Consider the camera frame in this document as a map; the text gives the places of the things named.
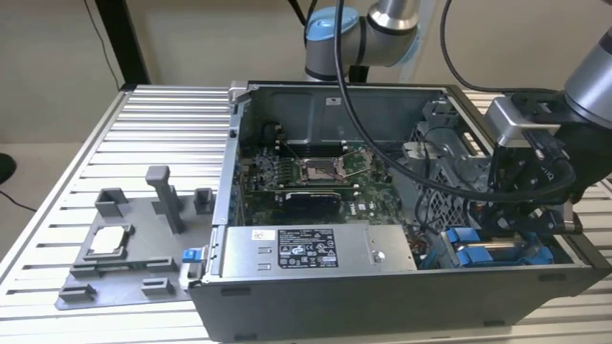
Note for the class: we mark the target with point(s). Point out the hard disk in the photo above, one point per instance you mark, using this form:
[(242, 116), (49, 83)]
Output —
[(465, 235)]

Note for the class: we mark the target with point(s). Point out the grey open PC case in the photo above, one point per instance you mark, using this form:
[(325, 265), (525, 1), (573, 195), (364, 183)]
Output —
[(334, 311)]

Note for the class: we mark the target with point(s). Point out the round black base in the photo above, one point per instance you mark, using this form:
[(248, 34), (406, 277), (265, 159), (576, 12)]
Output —
[(5, 168)]

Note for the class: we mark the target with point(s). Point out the CPU socket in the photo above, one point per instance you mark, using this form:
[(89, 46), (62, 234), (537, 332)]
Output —
[(317, 170)]

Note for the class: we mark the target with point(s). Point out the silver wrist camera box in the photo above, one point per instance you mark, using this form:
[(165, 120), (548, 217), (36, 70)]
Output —
[(510, 122)]

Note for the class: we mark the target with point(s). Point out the green motherboard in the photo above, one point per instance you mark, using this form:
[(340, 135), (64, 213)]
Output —
[(372, 200)]

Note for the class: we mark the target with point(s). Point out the silver CPU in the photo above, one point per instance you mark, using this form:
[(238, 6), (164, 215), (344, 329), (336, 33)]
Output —
[(108, 241)]

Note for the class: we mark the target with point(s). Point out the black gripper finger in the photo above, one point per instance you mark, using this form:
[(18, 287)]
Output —
[(549, 222), (506, 172)]

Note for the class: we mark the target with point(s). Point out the black metal post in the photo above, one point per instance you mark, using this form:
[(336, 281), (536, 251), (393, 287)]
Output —
[(124, 43)]

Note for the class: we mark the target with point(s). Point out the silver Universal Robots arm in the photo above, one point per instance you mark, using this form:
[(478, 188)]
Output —
[(592, 82)]

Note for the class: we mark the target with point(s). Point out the grey power supply unit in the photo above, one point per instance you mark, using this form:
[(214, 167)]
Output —
[(353, 251)]

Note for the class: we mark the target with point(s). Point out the grey metal drive cage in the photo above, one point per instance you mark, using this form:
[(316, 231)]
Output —
[(444, 143)]

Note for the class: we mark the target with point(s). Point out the green RAM stick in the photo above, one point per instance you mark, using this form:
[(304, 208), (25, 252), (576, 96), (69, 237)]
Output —
[(138, 266)]

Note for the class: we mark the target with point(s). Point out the grey plastic parts rack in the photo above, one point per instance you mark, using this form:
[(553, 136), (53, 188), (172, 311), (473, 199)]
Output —
[(142, 251)]

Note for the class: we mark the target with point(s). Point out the blue plastic disk carrier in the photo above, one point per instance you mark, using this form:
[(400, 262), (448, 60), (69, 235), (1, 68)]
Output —
[(473, 256)]

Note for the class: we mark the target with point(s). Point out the blue case latch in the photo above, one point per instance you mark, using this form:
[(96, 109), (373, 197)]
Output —
[(190, 256)]

